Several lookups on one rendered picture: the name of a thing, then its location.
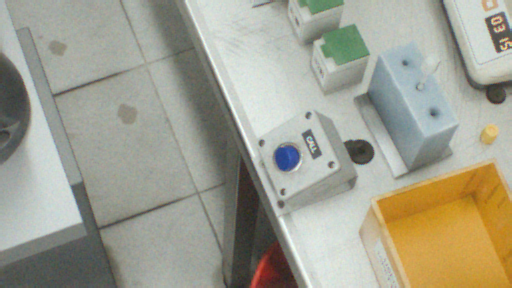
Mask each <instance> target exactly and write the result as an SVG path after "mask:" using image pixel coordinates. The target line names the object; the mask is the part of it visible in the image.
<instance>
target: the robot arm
mask: <svg viewBox="0 0 512 288"><path fill-rule="evenodd" d="M29 101H30V98H29V94H28V91H27V90H26V85H25V82H24V81H23V77H22V75H21V73H19V70H18V69H17V68H16V66H15V65H14V64H13V62H12V61H11V60H10V59H9V58H8V57H6V56H5V54H2V53H1V52H0V165H1V164H3V163H4V162H5V161H6V160H7V159H8V158H9V157H10V156H11V155H12V154H13V153H14V152H15V150H16V149H17V148H18V146H19V145H20V144H21V142H22V140H23V138H24V136H25V132H26V130H27V127H28V125H29V116H30V102H29Z"/></svg>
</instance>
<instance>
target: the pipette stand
mask: <svg viewBox="0 0 512 288"><path fill-rule="evenodd" d="M423 59H424V58H423V56H422V54H421V52H420V50H419V49H418V47H417V45H416V43H415V41H409V42H407V43H405V44H401V45H399V46H396V47H395V48H391V49H388V50H386V51H384V52H380V53H379V56H378V58H377V60H376V65H375V68H374V70H373V73H372V77H371V80H370V83H369V86H368V90H367V92H366V93H364V94H362V95H358V96H356V97H354V99H353V101H354V102H355V103H356V107H357V108H358V110H359V112H360V115H361V117H363V119H364V122H365V124H366V126H367V127H368V129H369V132H370V133H371V135H372V136H373V139H374V141H375V143H376V144H377V147H378V148H379V150H380V152H381V153H382V157H383V158H384V160H385V161H386V164H387V166H388V167H389V169H390V172H391V174H392V175H393V176H394V179H398V178H400V177H402V176H404V175H406V174H410V173H411V172H414V171H415V170H419V169H421V168H423V167H425V166H427V165H431V164H433V163H435V162H437V161H441V160H443V159H444V158H447V157H449V156H452V154H453V151H452V150H451V148H450V145H449V143H450V140H451V139H452V137H453V135H454V133H455V131H456V130H457V128H458V126H459V124H460V122H459V121H458V118H457V116H456V115H455V114H454V110H453V109H452V108H451V106H450V103H449V102H448V101H447V99H446V97H445V95H444V93H443V92H442V89H441V88H440V86H439V84H438V82H437V80H436V79H435V78H434V75H428V77H427V79H426V83H425V84H424V86H423V87H422V90H421V91H418V90H417V87H418V84H419V83H420V80H421V79H422V75H423V74H422V71H421V70H420V66H421V62H422V61H423Z"/></svg>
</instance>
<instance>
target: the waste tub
mask: <svg viewBox="0 0 512 288"><path fill-rule="evenodd" d="M369 200H370V202H371V205H370V206H369V209H368V212H367V214H366V216H365V218H364V222H363V223H362V225H361V227H360V229H359V236H360V238H361V240H362V242H363V246H364V249H365V250H366V253H367V257H368V258H369V261H370V262H371V266H372V269H373V270H374V273H375V277H376V278H377V281H378V285H379V286H380V288H512V193H511V189H510V187H509V185H508V184H507V181H506V179H505V177H504V173H503V172H502V170H501V169H500V165H499V163H498V161H497V160H496V157H493V158H491V159H489V160H486V161H481V162H478V163H476V164H474V165H469V166H466V167H464V168H461V169H456V170H454V171H451V172H449V173H446V174H441V175H439V176H436V177H434V178H429V179H427V180H423V181H421V182H418V183H414V184H411V185H409V186H406V187H401V188H398V189H396V190H394V191H391V192H385V193H383V194H381V195H378V196H376V197H371V198H370V199H369Z"/></svg>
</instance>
